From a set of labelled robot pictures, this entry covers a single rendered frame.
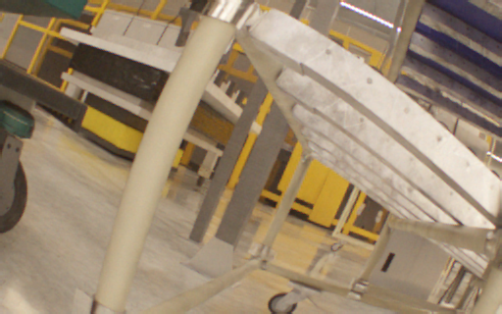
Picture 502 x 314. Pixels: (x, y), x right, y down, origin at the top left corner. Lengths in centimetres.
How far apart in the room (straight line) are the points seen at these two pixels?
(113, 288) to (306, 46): 24
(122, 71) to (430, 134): 402
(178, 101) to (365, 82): 13
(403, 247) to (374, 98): 188
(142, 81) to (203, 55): 386
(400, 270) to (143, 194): 196
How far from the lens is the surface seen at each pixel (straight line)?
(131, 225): 38
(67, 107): 83
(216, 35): 38
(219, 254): 165
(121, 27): 946
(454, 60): 105
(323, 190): 883
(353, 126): 60
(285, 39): 42
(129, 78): 430
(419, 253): 229
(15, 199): 93
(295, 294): 144
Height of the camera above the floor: 34
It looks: 2 degrees up
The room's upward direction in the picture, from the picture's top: 24 degrees clockwise
